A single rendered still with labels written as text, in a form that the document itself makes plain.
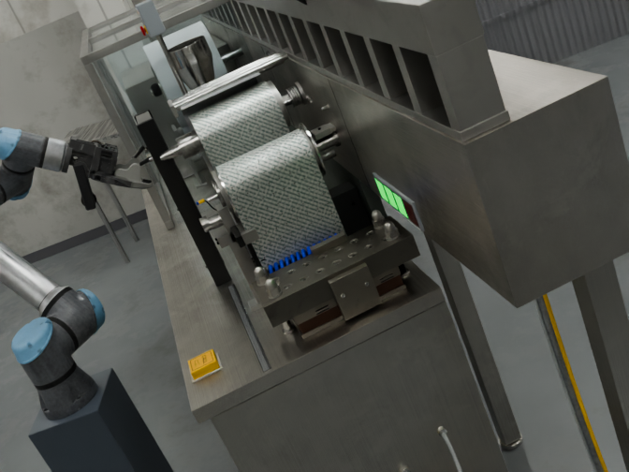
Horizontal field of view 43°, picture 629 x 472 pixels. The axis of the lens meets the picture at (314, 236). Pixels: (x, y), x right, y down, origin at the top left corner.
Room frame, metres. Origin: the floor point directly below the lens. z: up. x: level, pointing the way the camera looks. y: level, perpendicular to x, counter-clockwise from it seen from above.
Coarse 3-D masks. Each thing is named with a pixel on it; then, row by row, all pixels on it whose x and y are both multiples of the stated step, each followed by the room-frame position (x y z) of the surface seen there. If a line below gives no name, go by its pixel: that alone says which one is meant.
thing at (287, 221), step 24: (288, 192) 1.92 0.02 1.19; (312, 192) 1.93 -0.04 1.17; (240, 216) 1.91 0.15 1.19; (264, 216) 1.91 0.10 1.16; (288, 216) 1.92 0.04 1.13; (312, 216) 1.93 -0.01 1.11; (336, 216) 1.93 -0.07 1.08; (264, 240) 1.91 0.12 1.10; (288, 240) 1.92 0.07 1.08; (312, 240) 1.92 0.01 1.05; (264, 264) 1.91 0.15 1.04
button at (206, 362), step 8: (208, 352) 1.81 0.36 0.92; (192, 360) 1.81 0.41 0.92; (200, 360) 1.79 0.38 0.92; (208, 360) 1.77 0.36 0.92; (216, 360) 1.77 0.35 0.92; (192, 368) 1.77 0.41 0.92; (200, 368) 1.75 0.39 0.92; (208, 368) 1.75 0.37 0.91; (216, 368) 1.75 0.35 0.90; (200, 376) 1.75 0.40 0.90
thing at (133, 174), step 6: (132, 168) 1.90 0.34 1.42; (138, 168) 1.90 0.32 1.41; (120, 174) 1.90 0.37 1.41; (126, 174) 1.90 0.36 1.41; (132, 174) 1.90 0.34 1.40; (138, 174) 1.90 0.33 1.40; (126, 180) 1.89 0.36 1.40; (132, 180) 1.90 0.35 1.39; (138, 180) 1.90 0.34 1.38; (132, 186) 1.89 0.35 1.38; (138, 186) 1.89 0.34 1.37; (144, 186) 1.90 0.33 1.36; (150, 186) 1.91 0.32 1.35
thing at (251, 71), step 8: (272, 56) 2.31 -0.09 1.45; (280, 56) 2.25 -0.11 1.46; (256, 64) 2.27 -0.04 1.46; (264, 64) 2.24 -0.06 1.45; (272, 64) 2.24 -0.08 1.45; (240, 72) 2.27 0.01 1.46; (248, 72) 2.23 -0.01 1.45; (256, 72) 2.23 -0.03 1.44; (224, 80) 2.26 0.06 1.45; (232, 80) 2.23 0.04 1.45; (240, 80) 2.23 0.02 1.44; (200, 88) 2.29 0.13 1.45; (208, 88) 2.25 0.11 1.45; (216, 88) 2.22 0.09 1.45; (224, 88) 2.24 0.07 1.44; (184, 96) 2.25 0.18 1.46; (192, 96) 2.22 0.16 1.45; (200, 96) 2.21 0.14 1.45; (208, 96) 2.22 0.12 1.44; (168, 104) 2.24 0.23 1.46; (176, 104) 2.21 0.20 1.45; (184, 104) 2.21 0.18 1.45; (192, 104) 2.21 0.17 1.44; (176, 112) 2.20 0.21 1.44
